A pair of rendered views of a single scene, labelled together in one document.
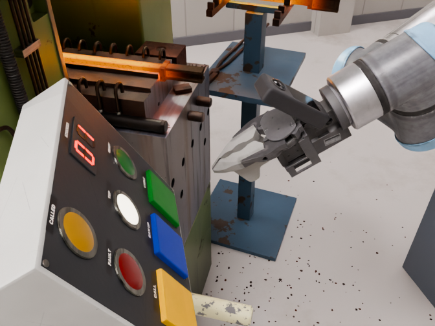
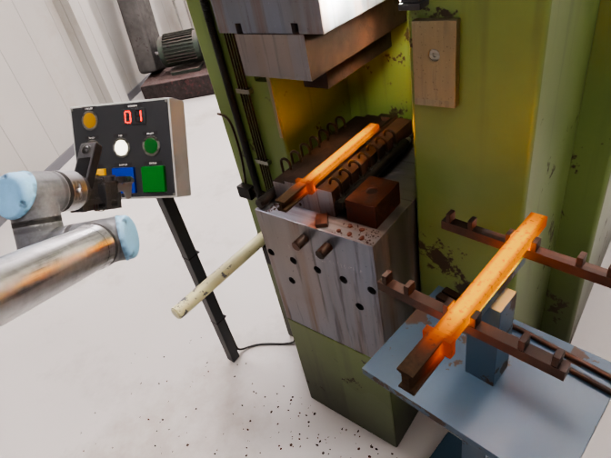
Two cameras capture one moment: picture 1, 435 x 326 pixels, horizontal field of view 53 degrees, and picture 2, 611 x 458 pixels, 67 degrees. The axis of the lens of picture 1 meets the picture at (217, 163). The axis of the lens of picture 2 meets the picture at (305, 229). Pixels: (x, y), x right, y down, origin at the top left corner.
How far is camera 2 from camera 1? 166 cm
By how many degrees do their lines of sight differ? 88
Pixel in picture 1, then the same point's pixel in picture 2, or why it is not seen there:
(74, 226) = (88, 117)
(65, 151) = (120, 107)
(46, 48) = (265, 101)
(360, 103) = not seen: hidden behind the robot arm
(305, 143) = not seen: hidden behind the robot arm
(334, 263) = not seen: outside the picture
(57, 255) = (76, 114)
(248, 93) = (402, 340)
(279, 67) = (485, 411)
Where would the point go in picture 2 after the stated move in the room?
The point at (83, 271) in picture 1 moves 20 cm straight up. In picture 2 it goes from (78, 125) to (44, 57)
